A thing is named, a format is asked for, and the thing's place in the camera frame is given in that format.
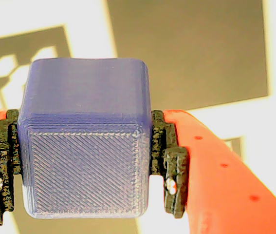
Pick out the blue cube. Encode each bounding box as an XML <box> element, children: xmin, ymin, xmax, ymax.
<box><xmin>17</xmin><ymin>58</ymin><xmax>152</xmax><ymax>219</ymax></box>

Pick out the black white marker checkerboard mat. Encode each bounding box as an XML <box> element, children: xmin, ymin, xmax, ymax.
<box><xmin>0</xmin><ymin>0</ymin><xmax>276</xmax><ymax>234</ymax></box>

